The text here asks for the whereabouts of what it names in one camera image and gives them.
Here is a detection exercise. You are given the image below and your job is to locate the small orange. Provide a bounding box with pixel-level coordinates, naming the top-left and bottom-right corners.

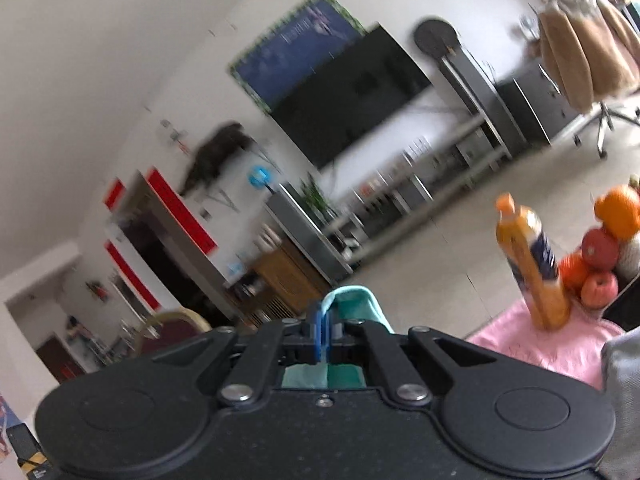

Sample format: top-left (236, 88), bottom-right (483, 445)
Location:
top-left (557, 252), bottom-right (588, 291)

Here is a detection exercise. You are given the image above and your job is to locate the wooden cabinet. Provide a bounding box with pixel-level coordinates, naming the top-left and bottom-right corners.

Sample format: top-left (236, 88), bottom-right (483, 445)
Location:
top-left (250, 245), bottom-right (331, 328)

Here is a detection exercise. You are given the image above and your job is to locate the pink printed blanket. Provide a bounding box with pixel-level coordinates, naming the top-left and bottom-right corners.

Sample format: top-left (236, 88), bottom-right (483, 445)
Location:
top-left (465, 295), bottom-right (626, 396)

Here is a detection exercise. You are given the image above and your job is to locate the beige fleece coat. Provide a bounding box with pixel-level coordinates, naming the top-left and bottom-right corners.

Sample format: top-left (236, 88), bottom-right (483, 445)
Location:
top-left (537, 0), bottom-right (640, 113)

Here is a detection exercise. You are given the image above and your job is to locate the dark grey drawer cabinet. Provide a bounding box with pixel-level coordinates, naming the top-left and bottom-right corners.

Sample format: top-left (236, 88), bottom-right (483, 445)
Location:
top-left (495, 62), bottom-right (596, 153)

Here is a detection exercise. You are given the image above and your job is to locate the teal t-shirt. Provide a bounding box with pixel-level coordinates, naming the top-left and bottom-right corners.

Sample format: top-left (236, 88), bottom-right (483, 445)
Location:
top-left (282, 285), bottom-right (396, 390)

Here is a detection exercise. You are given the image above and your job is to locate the white foam-netted fruit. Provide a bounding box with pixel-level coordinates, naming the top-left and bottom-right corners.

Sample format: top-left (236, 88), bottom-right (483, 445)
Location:
top-left (615, 237), bottom-right (640, 281)

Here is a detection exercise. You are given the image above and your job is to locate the dark red door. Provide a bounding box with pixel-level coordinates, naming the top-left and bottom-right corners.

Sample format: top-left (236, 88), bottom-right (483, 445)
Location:
top-left (35, 335), bottom-right (86, 383)

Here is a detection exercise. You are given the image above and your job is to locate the blue globe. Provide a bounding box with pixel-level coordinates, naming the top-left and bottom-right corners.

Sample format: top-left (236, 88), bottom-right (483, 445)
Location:
top-left (247, 165), bottom-right (276, 193)

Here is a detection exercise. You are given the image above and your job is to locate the grey knit garment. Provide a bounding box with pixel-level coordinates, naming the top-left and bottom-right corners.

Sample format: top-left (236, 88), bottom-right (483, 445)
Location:
top-left (597, 327), bottom-right (640, 480)

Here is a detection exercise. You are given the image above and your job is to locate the orange juice bottle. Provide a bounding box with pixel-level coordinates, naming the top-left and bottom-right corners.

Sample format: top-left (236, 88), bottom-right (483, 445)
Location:
top-left (495, 192), bottom-right (573, 331)

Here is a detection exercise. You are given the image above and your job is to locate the rolling garment rack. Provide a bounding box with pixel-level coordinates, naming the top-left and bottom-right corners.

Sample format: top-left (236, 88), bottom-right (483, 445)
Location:
top-left (570, 0), bottom-right (640, 161)

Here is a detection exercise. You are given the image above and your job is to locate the grey television stand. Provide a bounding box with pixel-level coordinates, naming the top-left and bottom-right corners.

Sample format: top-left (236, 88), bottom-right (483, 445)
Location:
top-left (320, 105), bottom-right (511, 266)

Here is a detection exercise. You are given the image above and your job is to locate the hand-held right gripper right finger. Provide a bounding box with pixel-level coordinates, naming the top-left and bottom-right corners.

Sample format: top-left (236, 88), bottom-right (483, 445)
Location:
top-left (325, 310), bottom-right (502, 407)

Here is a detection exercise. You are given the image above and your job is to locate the anime wall poster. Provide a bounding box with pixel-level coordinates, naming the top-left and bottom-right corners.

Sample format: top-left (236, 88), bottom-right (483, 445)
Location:
top-left (0, 392), bottom-right (21, 466)

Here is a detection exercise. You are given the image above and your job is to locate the black television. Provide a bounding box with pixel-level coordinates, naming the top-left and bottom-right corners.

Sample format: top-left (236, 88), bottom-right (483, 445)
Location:
top-left (270, 22), bottom-right (433, 171)

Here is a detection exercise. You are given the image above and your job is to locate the round black disc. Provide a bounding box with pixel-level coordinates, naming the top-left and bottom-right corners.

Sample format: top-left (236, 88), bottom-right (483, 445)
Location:
top-left (413, 18), bottom-right (462, 62)

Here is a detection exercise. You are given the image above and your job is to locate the maroon banquet chair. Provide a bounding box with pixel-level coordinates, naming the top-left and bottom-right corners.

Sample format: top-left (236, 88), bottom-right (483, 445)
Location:
top-left (135, 310), bottom-right (221, 361)

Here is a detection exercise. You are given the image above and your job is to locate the red apple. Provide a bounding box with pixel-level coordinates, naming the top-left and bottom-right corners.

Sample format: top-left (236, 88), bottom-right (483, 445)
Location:
top-left (580, 271), bottom-right (620, 310)
top-left (580, 227), bottom-right (621, 273)

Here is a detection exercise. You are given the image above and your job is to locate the black animal figure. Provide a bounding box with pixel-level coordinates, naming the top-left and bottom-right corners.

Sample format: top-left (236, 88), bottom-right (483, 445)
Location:
top-left (177, 122), bottom-right (251, 196)

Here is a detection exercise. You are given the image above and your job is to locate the red side banner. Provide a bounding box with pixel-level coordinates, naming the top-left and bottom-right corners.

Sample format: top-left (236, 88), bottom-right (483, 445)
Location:
top-left (102, 177), bottom-right (126, 211)
top-left (105, 242), bottom-right (162, 311)

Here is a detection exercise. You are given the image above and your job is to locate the long red door banner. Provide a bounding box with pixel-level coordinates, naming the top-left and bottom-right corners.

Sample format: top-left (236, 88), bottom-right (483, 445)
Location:
top-left (145, 167), bottom-right (219, 256)

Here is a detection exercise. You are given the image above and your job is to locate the blue landscape wall poster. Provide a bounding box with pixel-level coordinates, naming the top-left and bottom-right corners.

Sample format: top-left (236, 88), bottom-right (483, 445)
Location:
top-left (229, 0), bottom-right (368, 113)

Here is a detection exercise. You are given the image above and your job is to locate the green potted plant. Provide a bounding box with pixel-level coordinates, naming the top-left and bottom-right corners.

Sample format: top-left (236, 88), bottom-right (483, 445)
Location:
top-left (297, 175), bottom-right (338, 226)

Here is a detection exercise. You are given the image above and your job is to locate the large orange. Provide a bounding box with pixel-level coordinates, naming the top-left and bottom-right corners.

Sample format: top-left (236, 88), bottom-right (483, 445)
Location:
top-left (594, 185), bottom-right (640, 238)

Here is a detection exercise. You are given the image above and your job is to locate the grey metal cabinet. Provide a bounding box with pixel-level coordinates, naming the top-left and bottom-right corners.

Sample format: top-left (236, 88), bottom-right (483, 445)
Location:
top-left (265, 182), bottom-right (353, 283)

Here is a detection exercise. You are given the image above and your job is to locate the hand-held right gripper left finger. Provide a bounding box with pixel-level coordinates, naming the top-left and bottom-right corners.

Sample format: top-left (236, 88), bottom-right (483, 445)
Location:
top-left (150, 300), bottom-right (327, 407)

